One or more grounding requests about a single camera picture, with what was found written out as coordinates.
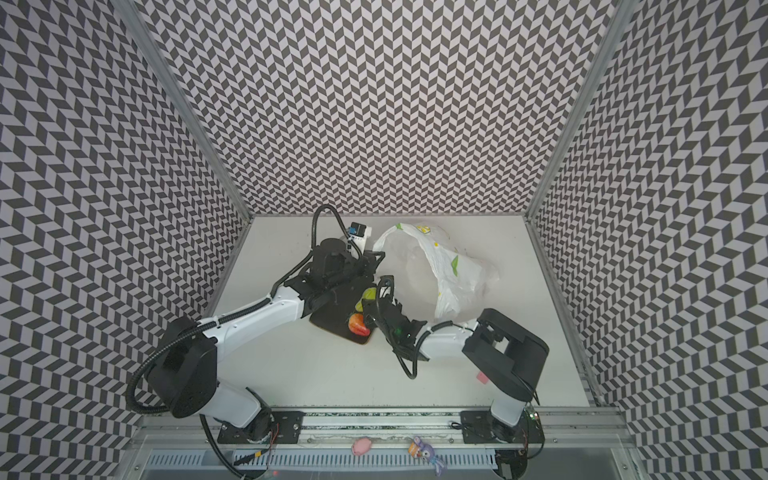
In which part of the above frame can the purple toy figure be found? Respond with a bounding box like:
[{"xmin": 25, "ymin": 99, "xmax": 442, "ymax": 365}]
[{"xmin": 408, "ymin": 436, "xmax": 446, "ymax": 477}]

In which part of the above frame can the pink toy on rail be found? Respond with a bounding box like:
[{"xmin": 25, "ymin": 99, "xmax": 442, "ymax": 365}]
[{"xmin": 351, "ymin": 437, "xmax": 373, "ymax": 456}]

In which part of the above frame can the aluminium front rail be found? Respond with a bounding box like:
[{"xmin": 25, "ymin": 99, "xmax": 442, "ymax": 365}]
[{"xmin": 128, "ymin": 406, "xmax": 631, "ymax": 452}]

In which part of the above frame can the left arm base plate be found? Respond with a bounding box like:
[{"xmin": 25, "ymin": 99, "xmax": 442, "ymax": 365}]
[{"xmin": 217, "ymin": 410, "xmax": 305, "ymax": 445}]

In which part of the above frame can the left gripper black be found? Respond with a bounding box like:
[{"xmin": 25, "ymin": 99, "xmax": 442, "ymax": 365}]
[{"xmin": 328, "ymin": 250, "xmax": 388, "ymax": 293}]

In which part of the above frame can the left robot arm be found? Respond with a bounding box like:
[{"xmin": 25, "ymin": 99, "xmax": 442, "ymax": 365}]
[{"xmin": 125, "ymin": 222, "xmax": 384, "ymax": 442}]

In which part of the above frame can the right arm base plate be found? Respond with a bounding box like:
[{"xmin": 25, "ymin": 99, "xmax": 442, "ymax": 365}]
[{"xmin": 459, "ymin": 410, "xmax": 546, "ymax": 446}]

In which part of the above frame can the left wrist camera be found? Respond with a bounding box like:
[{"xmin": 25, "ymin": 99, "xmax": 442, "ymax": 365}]
[{"xmin": 348, "ymin": 222, "xmax": 372, "ymax": 250}]

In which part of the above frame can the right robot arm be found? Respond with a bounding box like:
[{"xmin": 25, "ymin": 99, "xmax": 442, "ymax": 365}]
[{"xmin": 355, "ymin": 276, "xmax": 550, "ymax": 445}]

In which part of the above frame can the white plastic bag lemon print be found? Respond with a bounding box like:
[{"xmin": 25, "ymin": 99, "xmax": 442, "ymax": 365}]
[{"xmin": 373, "ymin": 222, "xmax": 499, "ymax": 324}]

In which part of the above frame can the fake green fruit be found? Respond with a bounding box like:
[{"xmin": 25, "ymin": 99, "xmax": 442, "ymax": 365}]
[{"xmin": 355, "ymin": 287, "xmax": 377, "ymax": 313}]

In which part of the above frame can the black square tray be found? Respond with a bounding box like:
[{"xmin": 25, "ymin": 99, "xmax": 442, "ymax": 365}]
[{"xmin": 309, "ymin": 279, "xmax": 373, "ymax": 345}]

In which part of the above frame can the fake red strawberry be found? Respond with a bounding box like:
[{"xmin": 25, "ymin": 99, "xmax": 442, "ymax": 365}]
[{"xmin": 347, "ymin": 313, "xmax": 371, "ymax": 337}]

